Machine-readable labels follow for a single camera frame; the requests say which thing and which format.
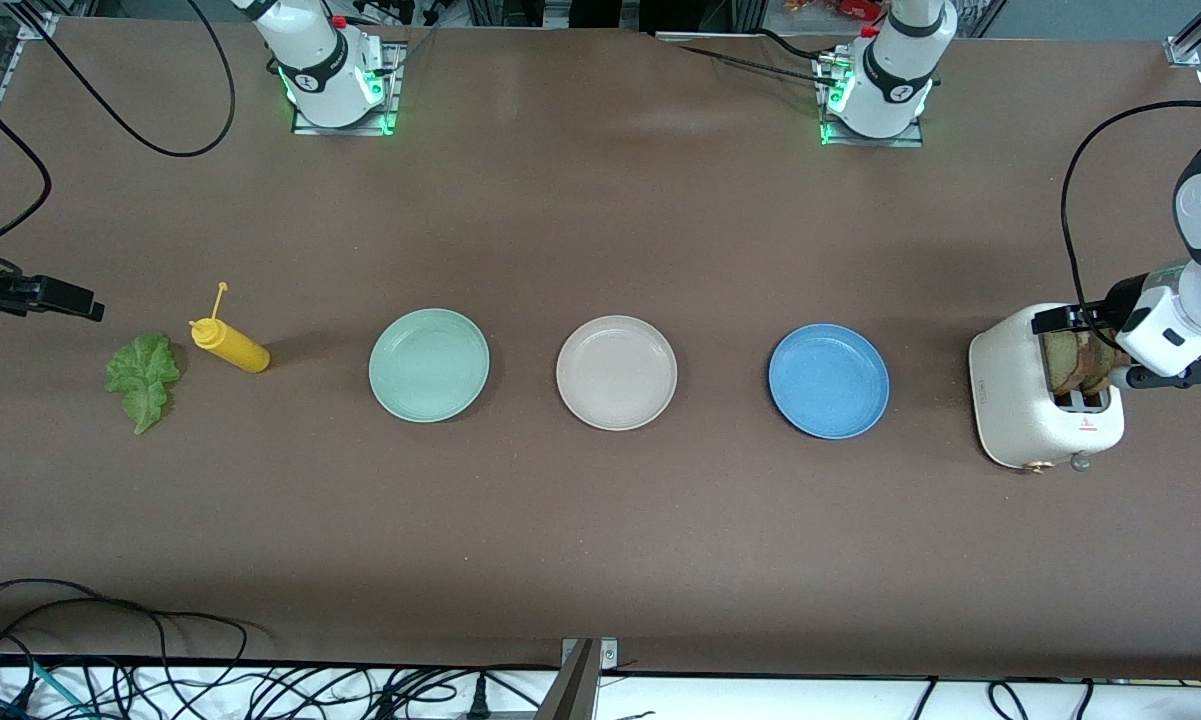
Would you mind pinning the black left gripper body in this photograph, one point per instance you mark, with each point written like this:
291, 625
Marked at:
1120, 298

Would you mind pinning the brown bread slice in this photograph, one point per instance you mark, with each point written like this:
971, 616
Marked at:
1060, 362
1100, 365

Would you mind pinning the green lettuce leaf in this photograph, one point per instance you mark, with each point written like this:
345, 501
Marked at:
145, 380

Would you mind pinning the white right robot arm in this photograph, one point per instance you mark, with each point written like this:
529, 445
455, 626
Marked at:
320, 75

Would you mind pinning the blue plate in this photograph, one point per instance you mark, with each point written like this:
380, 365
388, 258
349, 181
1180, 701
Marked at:
828, 380

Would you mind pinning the pale green plate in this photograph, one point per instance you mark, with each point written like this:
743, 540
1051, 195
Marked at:
428, 365

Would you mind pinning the beige plate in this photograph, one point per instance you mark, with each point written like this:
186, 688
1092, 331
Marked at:
616, 372

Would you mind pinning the white toaster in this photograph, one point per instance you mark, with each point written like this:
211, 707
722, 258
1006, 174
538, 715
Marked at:
1010, 400

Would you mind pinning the yellow mustard squeeze bottle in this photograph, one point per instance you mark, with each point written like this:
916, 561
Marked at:
230, 345

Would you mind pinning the red orange packet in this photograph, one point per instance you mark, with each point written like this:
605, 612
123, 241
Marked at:
850, 8

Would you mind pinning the black power plug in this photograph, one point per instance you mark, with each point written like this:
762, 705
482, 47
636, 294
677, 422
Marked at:
479, 700

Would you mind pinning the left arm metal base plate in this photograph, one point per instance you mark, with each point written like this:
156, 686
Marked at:
870, 142

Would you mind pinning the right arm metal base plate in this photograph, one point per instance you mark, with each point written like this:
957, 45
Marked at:
392, 90

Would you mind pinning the grey metal table bracket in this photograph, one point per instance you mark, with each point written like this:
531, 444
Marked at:
575, 690

